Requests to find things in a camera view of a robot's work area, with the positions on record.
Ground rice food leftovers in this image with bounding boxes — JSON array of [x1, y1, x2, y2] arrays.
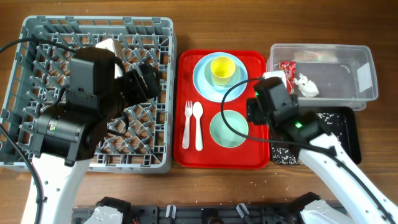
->
[[271, 113, 348, 165]]

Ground red snack wrapper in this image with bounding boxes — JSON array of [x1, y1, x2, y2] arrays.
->
[[279, 61, 296, 94]]

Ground white tissue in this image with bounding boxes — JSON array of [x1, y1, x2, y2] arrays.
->
[[294, 73, 320, 98]]

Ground white plastic fork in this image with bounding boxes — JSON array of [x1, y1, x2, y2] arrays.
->
[[182, 101, 193, 149]]

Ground white plastic spoon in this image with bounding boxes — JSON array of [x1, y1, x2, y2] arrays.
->
[[193, 101, 203, 151]]

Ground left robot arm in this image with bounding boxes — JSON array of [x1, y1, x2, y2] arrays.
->
[[22, 47, 161, 223]]

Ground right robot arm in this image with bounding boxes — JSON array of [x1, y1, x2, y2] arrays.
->
[[253, 77, 397, 223]]

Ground black waste tray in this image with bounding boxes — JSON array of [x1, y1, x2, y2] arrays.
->
[[271, 106, 362, 165]]

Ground grey dishwasher rack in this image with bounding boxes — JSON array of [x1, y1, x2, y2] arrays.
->
[[1, 16, 177, 174]]

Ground yellow plastic cup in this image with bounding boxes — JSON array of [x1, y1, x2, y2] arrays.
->
[[210, 56, 236, 86]]

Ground light blue plate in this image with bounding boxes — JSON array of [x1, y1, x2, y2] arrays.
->
[[193, 52, 248, 103]]

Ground red plastic tray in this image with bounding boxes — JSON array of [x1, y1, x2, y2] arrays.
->
[[173, 49, 270, 169]]

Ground clear plastic bin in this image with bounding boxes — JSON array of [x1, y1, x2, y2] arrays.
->
[[267, 44, 379, 110]]

